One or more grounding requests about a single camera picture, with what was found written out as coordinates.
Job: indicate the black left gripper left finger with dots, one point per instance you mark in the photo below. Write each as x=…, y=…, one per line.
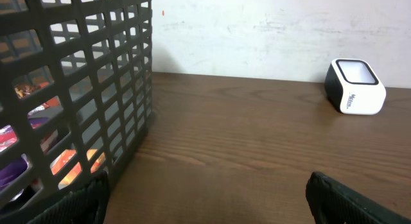
x=87, y=205

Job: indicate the purple pink floral packet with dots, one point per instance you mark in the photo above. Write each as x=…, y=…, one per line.
x=21, y=164

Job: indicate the dark grey plastic basket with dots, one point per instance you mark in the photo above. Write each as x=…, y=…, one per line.
x=97, y=57

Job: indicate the orange red snack bar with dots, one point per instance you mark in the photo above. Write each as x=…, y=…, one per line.
x=25, y=90

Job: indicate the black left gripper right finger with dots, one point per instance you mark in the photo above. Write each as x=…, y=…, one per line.
x=332, y=202

